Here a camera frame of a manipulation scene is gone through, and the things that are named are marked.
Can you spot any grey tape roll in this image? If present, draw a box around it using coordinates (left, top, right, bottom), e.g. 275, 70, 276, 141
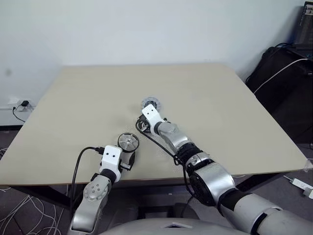
117, 132, 139, 151

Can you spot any white cable over bag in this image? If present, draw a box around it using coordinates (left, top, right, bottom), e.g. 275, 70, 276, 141
253, 58, 309, 94

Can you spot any black bag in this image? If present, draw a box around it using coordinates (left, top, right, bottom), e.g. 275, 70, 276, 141
246, 46, 313, 147

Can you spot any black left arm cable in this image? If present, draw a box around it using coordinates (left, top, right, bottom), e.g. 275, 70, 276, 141
69, 146, 105, 221

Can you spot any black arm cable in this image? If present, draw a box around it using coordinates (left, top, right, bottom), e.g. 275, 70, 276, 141
135, 117, 194, 204
69, 146, 105, 221

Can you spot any grey robot torso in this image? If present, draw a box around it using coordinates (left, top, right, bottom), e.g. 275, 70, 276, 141
97, 216, 235, 235

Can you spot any dark equipment rack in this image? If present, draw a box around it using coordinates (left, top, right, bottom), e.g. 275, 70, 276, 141
292, 1, 313, 51

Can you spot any white wall socket strip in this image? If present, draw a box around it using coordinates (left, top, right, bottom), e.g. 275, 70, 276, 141
7, 97, 36, 112

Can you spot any white floor power strip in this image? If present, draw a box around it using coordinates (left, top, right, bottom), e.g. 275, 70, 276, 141
290, 178, 313, 196

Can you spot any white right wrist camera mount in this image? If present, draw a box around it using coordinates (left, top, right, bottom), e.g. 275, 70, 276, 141
141, 104, 165, 135

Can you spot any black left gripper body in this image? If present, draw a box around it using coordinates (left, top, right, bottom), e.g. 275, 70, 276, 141
119, 156, 137, 171

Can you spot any white floor cable bundle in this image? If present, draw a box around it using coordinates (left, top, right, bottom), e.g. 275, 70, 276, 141
0, 146, 71, 235

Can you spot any black table frame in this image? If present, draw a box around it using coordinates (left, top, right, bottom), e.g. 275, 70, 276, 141
9, 168, 306, 211

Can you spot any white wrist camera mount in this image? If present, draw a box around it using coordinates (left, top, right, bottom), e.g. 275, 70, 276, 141
141, 104, 165, 135
99, 144, 122, 183

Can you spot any black adapter cable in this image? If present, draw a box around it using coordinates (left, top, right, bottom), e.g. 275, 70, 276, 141
12, 104, 25, 122

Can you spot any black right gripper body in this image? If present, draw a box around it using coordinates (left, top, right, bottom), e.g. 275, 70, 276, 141
136, 115, 154, 134

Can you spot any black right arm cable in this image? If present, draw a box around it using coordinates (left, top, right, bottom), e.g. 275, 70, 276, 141
135, 117, 194, 204

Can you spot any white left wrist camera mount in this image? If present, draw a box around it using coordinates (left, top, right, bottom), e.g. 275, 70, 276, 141
99, 144, 122, 183

